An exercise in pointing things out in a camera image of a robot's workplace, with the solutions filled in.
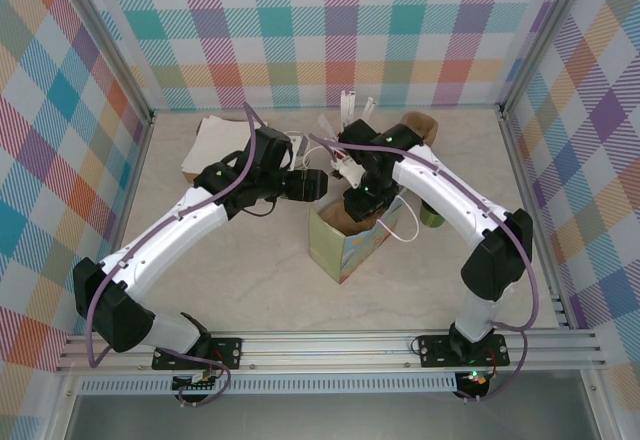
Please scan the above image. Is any pale green paper bag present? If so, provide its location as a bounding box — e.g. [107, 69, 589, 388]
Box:
[299, 145, 420, 287]

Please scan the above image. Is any white paper napkin stack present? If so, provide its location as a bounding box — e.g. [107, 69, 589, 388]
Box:
[180, 115, 266, 174]

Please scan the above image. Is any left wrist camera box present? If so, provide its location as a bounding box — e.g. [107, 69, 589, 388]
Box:
[287, 133, 312, 170]

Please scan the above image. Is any aluminium table side rail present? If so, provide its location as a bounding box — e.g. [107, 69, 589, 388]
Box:
[87, 109, 156, 336]
[498, 109, 575, 331]

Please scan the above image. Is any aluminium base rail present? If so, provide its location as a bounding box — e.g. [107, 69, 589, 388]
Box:
[54, 328, 609, 375]

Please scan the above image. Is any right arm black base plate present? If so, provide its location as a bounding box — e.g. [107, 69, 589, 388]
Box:
[417, 334, 512, 369]

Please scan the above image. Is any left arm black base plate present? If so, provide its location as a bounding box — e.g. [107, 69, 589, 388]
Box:
[151, 337, 245, 372]

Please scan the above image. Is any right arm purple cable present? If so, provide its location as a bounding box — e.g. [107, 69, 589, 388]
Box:
[308, 132, 541, 404]

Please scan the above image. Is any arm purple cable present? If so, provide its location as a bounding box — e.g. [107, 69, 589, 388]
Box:
[308, 132, 541, 404]
[85, 102, 271, 409]

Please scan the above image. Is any slotted grey cable duct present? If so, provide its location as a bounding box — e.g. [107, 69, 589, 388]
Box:
[77, 377, 459, 396]

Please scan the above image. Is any aluminium frame post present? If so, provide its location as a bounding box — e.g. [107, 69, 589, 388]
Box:
[499, 0, 599, 114]
[59, 0, 154, 126]

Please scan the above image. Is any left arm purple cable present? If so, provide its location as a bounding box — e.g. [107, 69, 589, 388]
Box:
[85, 102, 271, 409]

